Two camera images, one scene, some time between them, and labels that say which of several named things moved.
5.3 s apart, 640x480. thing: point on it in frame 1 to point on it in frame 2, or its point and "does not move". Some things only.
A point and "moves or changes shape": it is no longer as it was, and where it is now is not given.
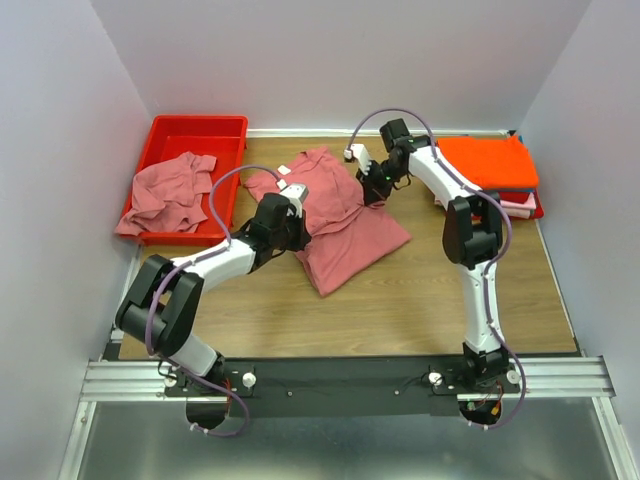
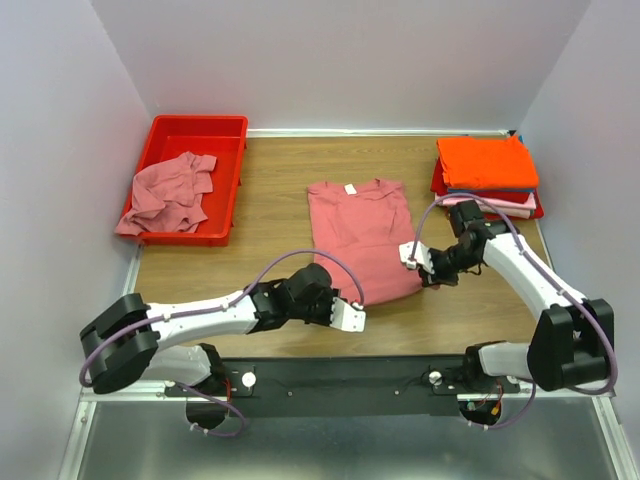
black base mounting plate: [341, 386] does not move
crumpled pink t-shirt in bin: [166, 195] does not move
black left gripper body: [300, 235] to [325, 310]
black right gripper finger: [376, 190] to [441, 278]
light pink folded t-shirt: [519, 208] does not move
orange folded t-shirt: [491, 163] does not move
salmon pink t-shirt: [346, 233] moves or changes shape
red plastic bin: [220, 136] does not move
